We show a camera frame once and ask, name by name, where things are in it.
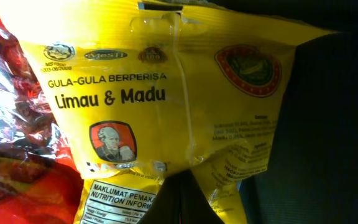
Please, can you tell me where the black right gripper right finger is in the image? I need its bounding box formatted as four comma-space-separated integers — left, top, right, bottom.
180, 170, 224, 224

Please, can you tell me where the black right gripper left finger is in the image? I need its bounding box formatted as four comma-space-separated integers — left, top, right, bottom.
138, 175, 181, 224

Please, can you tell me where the yellow candy bag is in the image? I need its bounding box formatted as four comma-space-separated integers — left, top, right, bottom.
0, 0, 328, 223

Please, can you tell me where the red Hacks candy bag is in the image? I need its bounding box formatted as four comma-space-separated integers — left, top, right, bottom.
0, 20, 83, 224

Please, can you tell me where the black gift box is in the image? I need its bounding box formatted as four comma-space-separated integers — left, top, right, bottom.
219, 0, 358, 223

